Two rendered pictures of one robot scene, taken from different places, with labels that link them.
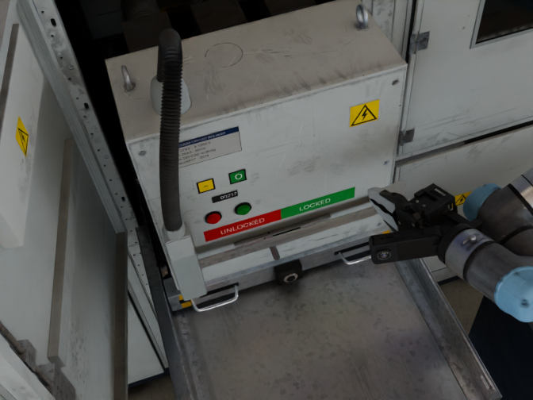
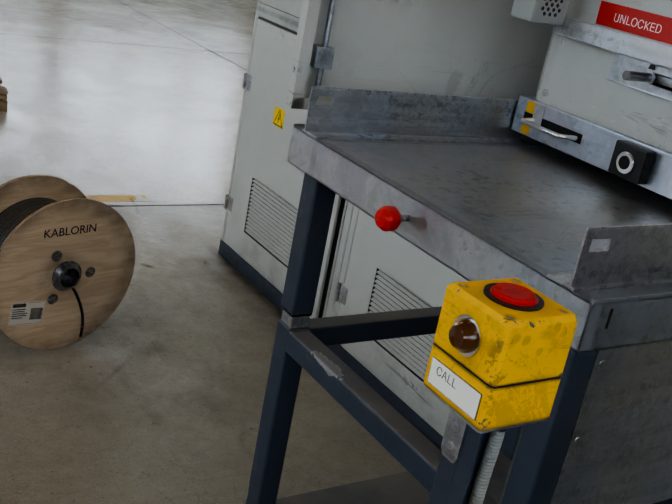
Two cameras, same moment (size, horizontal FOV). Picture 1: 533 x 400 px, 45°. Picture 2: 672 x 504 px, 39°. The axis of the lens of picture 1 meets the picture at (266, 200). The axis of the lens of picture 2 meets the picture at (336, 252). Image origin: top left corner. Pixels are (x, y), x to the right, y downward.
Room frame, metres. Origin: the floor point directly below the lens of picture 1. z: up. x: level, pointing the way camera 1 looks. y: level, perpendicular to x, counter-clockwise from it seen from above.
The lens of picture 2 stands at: (-0.14, -1.13, 1.17)
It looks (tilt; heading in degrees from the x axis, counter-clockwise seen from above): 20 degrees down; 67
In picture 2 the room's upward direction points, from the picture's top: 11 degrees clockwise
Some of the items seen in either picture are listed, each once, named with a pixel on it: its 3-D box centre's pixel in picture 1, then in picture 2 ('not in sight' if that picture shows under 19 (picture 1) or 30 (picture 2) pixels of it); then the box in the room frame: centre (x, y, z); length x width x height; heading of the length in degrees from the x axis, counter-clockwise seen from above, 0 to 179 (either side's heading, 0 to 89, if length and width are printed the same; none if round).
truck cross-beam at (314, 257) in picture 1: (283, 259); (647, 163); (0.80, -0.02, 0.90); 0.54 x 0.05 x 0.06; 103
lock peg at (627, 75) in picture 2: (272, 244); (641, 70); (0.75, 0.00, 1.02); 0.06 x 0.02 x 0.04; 13
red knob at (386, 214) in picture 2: not in sight; (393, 218); (0.36, -0.12, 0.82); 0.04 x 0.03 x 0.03; 13
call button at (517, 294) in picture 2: not in sight; (512, 300); (0.28, -0.53, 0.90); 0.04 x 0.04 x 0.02
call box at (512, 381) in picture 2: not in sight; (498, 351); (0.28, -0.53, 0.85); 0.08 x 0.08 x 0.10; 13
